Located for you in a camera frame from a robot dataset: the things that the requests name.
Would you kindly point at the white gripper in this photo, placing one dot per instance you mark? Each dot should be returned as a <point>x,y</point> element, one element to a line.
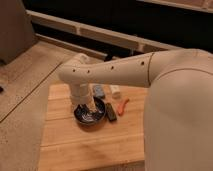
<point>80,94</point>

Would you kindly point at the white bottle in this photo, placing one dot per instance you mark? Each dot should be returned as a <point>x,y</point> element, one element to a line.
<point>115,90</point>

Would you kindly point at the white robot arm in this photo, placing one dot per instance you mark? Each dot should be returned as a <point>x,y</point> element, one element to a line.
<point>178,111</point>

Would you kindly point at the dark ceramic bowl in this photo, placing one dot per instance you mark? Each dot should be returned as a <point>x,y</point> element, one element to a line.
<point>84,115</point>

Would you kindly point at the blue sponge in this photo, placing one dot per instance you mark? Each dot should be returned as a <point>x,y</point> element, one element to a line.
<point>98,91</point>

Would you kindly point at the black rectangular block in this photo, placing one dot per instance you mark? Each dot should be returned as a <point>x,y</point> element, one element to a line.
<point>110,112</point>

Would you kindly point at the orange carrot toy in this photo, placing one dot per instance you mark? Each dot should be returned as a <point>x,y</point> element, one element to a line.
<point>121,107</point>

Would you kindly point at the wooden board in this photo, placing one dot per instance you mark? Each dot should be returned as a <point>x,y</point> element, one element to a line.
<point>68,146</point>

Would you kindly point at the grey cabinet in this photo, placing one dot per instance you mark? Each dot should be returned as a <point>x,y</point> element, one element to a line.
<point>16,32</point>

